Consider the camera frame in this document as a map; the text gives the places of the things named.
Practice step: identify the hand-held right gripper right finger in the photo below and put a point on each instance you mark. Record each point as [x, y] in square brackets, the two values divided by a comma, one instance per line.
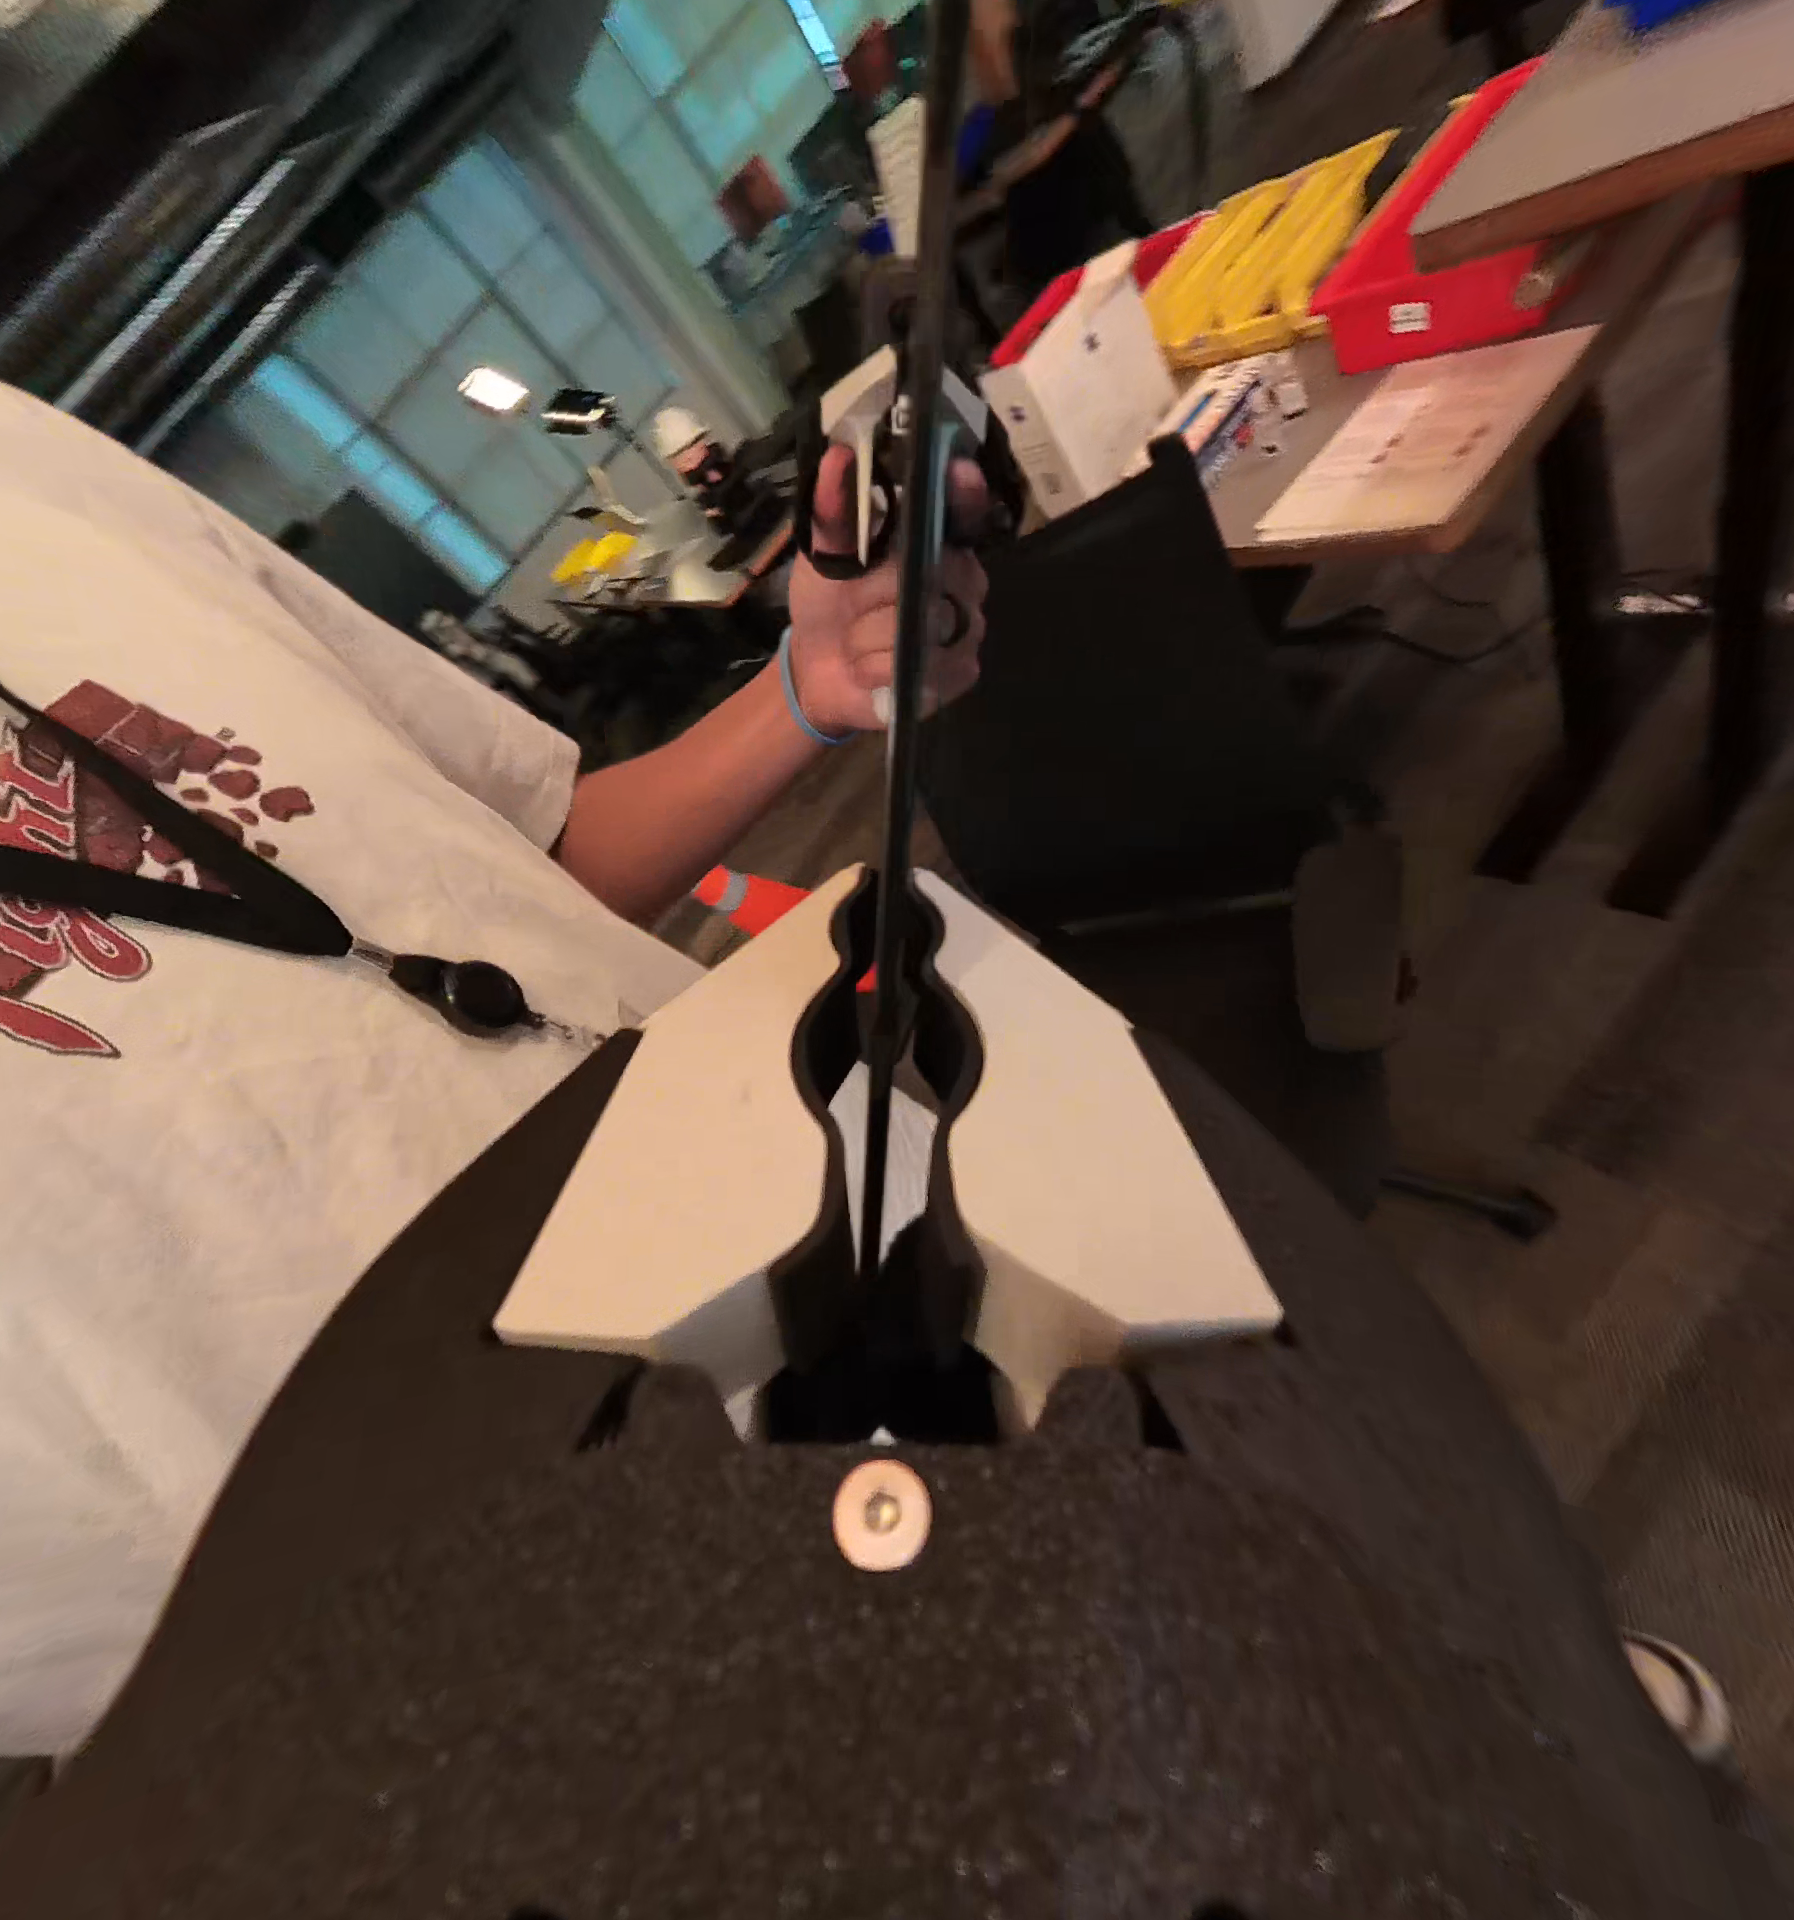
[1107, 1184]

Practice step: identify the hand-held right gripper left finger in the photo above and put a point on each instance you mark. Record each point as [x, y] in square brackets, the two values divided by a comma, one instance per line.
[658, 1184]

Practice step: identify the black glossy board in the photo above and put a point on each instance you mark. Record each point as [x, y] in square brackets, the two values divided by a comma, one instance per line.
[938, 150]

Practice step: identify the blue plastic bin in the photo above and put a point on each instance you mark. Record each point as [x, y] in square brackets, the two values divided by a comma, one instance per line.
[1662, 12]

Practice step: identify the person's left forearm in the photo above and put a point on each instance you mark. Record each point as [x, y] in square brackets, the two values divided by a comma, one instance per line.
[673, 810]

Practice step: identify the grey-topped wooden desk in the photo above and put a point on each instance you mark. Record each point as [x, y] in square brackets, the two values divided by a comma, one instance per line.
[1632, 105]

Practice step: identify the person's left hand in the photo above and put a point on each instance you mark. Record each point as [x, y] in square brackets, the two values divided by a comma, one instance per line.
[853, 658]

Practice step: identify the white hard hat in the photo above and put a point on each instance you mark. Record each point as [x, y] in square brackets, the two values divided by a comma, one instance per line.
[676, 433]

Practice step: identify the red plastic bin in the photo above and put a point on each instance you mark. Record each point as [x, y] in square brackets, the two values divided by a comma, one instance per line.
[1437, 285]
[1032, 314]

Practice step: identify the white cardboard box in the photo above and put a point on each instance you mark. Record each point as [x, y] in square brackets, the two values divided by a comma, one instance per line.
[1085, 391]

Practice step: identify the orange traffic cone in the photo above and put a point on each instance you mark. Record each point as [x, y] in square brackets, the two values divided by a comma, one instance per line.
[755, 899]

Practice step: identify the blue wristband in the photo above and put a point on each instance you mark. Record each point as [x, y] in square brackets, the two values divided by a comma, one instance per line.
[796, 692]

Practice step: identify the yellow object on far table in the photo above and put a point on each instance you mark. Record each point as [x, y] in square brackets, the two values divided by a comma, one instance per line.
[593, 559]

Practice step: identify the black office chair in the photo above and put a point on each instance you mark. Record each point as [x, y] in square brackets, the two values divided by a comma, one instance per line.
[1124, 704]

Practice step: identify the yellow plastic parts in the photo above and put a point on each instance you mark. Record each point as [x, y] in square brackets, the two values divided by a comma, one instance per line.
[1258, 270]

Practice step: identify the wood-edged cluttered table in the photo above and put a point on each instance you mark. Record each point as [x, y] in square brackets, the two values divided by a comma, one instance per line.
[1288, 494]

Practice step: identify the white paper sheet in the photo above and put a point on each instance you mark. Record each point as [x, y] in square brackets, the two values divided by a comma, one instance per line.
[1423, 434]

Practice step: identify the person's white shoe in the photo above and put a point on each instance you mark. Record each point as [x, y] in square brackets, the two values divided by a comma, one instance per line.
[1685, 1696]

